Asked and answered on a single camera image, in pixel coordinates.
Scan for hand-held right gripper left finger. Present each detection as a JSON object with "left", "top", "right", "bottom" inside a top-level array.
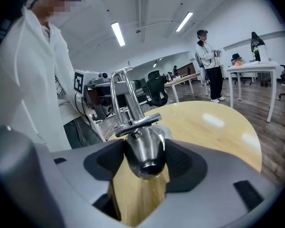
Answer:
[{"left": 49, "top": 138, "right": 134, "bottom": 228}]

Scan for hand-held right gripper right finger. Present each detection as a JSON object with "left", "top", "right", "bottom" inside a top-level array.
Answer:
[{"left": 137, "top": 138, "right": 284, "bottom": 228}]

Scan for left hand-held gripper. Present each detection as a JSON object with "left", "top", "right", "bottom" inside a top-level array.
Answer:
[{"left": 74, "top": 69, "right": 143, "bottom": 121}]

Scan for silver desk lamp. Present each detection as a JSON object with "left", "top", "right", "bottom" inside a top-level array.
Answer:
[{"left": 110, "top": 65, "right": 173, "bottom": 181}]

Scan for person's left forearm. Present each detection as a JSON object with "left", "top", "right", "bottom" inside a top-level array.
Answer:
[{"left": 54, "top": 72, "right": 86, "bottom": 128}]

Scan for person's grey trousers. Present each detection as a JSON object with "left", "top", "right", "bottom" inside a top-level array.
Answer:
[{"left": 63, "top": 117, "right": 103, "bottom": 150}]

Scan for person's white hoodie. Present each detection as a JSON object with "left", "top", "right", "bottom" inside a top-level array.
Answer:
[{"left": 0, "top": 6, "right": 86, "bottom": 153}]

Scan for yellow round table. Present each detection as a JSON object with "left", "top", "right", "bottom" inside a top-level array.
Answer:
[{"left": 108, "top": 100, "right": 263, "bottom": 227}]

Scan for long ceiling light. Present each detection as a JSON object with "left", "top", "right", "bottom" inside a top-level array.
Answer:
[
  {"left": 111, "top": 22, "right": 126, "bottom": 47},
  {"left": 175, "top": 12, "right": 194, "bottom": 32}
]

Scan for person's head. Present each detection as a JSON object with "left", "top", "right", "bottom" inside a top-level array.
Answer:
[{"left": 32, "top": 0, "right": 86, "bottom": 29}]

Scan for wooden top table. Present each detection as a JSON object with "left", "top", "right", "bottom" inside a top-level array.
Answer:
[{"left": 164, "top": 72, "right": 201, "bottom": 103}]

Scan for white rectangular table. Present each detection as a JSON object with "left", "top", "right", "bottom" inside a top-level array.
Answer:
[{"left": 227, "top": 61, "right": 280, "bottom": 123}]

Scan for white paper roll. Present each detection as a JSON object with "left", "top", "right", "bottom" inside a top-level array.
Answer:
[{"left": 258, "top": 45, "right": 269, "bottom": 63}]

